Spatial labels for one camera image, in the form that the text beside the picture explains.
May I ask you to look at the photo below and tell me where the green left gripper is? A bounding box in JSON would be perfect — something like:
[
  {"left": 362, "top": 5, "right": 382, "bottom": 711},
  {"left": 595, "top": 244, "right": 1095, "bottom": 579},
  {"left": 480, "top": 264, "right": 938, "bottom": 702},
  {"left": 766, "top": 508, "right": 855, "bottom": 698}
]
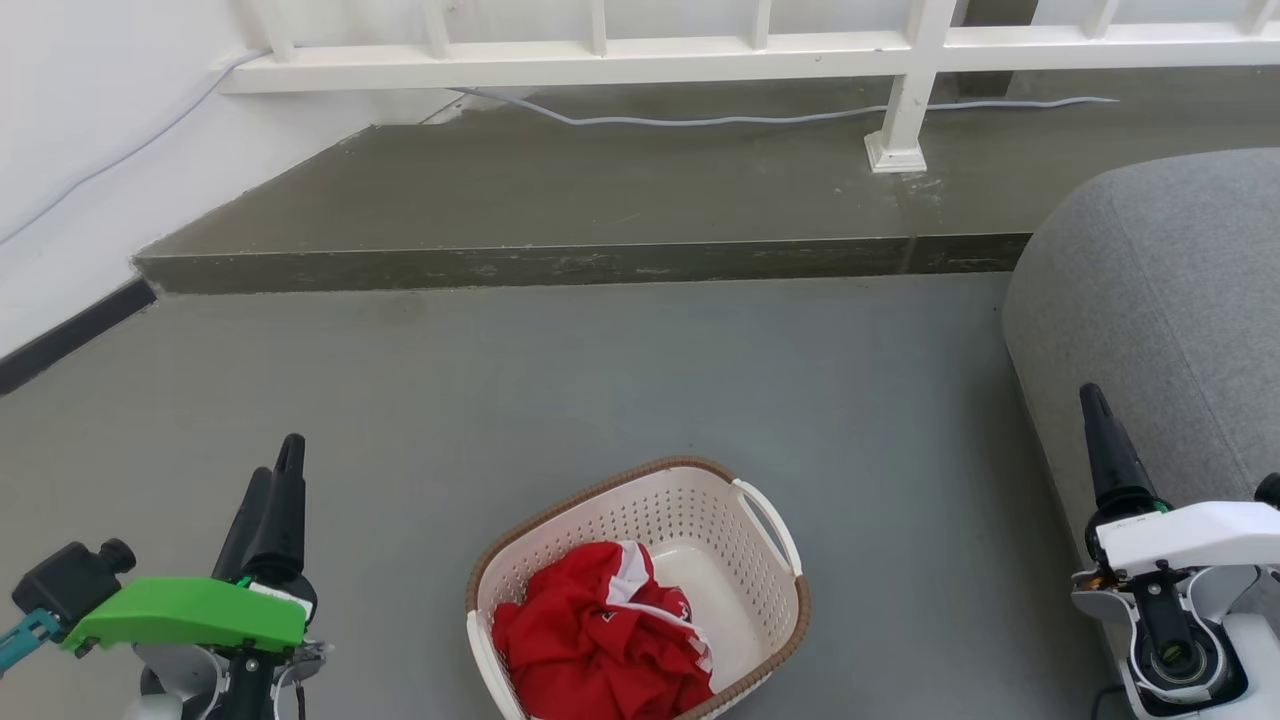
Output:
[{"left": 62, "top": 433, "right": 319, "bottom": 657}]

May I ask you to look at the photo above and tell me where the black baseboard strip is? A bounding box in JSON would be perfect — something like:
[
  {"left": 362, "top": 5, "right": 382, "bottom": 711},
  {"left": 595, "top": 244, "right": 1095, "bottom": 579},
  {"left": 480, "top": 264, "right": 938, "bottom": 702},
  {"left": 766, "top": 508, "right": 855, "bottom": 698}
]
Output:
[{"left": 0, "top": 278, "right": 159, "bottom": 397}]

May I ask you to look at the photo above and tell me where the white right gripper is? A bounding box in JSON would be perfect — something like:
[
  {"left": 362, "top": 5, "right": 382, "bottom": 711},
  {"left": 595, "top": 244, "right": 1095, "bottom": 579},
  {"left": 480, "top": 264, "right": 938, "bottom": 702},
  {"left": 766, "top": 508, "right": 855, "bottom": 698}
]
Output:
[{"left": 1072, "top": 383, "right": 1280, "bottom": 621}]

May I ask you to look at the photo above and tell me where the red and white garment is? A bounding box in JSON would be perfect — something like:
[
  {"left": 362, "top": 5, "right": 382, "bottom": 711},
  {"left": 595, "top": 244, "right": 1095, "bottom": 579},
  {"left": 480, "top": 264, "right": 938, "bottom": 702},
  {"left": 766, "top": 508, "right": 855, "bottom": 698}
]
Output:
[{"left": 491, "top": 540, "right": 717, "bottom": 720}]

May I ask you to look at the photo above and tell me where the grey fabric sofa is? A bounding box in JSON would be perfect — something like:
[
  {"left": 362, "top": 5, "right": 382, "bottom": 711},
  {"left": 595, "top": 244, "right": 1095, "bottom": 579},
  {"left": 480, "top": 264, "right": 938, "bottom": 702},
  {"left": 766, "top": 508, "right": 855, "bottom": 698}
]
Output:
[{"left": 1003, "top": 148, "right": 1280, "bottom": 646}]

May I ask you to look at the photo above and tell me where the grey cable on wall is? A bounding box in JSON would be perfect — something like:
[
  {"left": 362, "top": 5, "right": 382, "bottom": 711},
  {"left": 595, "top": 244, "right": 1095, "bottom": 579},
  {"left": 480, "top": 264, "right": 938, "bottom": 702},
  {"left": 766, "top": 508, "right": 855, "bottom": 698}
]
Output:
[{"left": 0, "top": 50, "right": 271, "bottom": 247}]

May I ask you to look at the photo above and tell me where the cream perforated laundry basket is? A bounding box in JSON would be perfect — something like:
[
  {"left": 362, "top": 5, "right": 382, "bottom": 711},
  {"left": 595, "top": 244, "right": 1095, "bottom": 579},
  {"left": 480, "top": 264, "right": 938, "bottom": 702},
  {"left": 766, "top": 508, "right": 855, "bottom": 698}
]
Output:
[{"left": 465, "top": 456, "right": 812, "bottom": 720}]

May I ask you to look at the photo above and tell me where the white wooden railing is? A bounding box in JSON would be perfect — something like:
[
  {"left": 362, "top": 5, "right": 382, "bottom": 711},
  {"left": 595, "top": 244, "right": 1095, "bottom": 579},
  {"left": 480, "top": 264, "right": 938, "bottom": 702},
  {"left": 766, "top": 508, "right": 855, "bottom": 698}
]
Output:
[{"left": 220, "top": 0, "right": 1280, "bottom": 174}]

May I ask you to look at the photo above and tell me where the grey cable on floor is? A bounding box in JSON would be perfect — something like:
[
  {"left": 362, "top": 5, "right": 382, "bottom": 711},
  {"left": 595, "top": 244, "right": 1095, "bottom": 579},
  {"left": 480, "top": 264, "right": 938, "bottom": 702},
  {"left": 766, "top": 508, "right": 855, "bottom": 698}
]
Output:
[{"left": 455, "top": 88, "right": 1119, "bottom": 129}]

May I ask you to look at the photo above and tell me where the teal left camera connector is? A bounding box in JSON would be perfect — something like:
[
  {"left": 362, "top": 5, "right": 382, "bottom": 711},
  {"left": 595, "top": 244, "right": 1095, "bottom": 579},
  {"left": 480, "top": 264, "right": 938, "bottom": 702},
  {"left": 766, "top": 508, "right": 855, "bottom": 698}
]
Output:
[{"left": 0, "top": 608, "right": 62, "bottom": 674}]

